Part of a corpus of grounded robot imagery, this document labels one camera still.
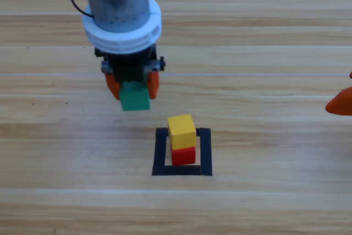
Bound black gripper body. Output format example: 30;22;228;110
94;43;166;84

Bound green wooden block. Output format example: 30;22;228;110
119;80;151;112

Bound yellow wooden block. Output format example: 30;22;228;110
167;113;197;150

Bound red wooden block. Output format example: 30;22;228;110
170;145;196;166

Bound black tape square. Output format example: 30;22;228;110
151;127;213;177

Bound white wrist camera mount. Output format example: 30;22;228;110
81;0;162;53

